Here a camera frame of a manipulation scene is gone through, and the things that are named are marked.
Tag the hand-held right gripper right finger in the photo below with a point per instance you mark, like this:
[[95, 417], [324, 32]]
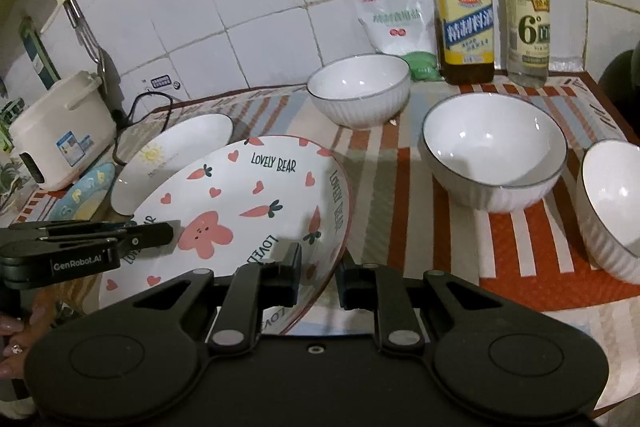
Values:
[[347, 282]]

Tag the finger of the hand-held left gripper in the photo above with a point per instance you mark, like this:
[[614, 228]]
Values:
[[30, 229], [150, 234]]

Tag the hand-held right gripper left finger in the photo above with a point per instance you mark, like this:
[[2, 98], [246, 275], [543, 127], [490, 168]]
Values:
[[290, 272]]

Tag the carrot print plate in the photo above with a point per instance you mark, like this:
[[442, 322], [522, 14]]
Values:
[[240, 187]]

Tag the white ribbed bowl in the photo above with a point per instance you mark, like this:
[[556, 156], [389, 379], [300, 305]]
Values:
[[357, 77], [615, 192], [492, 142]]

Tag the person's left hand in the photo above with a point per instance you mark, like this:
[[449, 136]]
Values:
[[15, 342]]

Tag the blue duck print plate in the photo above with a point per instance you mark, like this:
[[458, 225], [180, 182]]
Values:
[[85, 192]]

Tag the sun print white plate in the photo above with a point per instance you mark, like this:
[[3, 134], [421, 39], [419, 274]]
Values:
[[175, 142]]

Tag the white rice cooker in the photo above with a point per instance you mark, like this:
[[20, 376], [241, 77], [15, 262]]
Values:
[[60, 122]]

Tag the striped table mat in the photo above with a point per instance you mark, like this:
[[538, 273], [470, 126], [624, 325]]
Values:
[[390, 177]]

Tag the hanging metal kitchen tool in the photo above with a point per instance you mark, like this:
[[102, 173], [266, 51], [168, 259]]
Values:
[[82, 27]]

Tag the white green salt bag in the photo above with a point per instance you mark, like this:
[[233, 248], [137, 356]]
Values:
[[397, 22]]

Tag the dark round object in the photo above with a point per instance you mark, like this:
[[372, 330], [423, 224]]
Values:
[[625, 87]]

